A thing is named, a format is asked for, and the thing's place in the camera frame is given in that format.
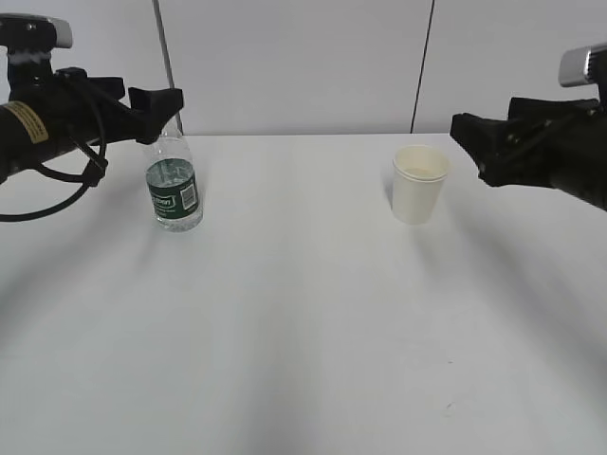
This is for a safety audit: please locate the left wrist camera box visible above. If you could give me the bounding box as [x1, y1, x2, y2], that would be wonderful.
[1, 13, 73, 65]

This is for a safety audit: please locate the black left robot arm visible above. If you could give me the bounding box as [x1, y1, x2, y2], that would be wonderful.
[1, 60, 184, 181]

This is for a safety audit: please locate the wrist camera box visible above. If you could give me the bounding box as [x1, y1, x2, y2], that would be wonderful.
[1, 13, 73, 65]
[558, 43, 606, 103]

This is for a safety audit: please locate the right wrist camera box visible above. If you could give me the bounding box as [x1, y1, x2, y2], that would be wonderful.
[558, 43, 606, 103]

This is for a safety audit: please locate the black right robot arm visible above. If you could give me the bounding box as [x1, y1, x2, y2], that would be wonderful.
[450, 98, 606, 210]

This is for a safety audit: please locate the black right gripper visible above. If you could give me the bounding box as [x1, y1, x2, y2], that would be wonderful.
[450, 97, 606, 188]

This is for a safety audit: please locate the clear green-label water bottle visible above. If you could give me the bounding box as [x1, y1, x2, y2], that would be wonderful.
[143, 119, 203, 232]

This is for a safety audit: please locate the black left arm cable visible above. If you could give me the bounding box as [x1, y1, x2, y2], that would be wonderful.
[0, 73, 109, 223]

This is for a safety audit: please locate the white paper cup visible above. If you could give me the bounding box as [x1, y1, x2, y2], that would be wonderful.
[391, 145, 450, 226]

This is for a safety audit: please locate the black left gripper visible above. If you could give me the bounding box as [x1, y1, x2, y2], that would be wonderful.
[7, 59, 184, 147]

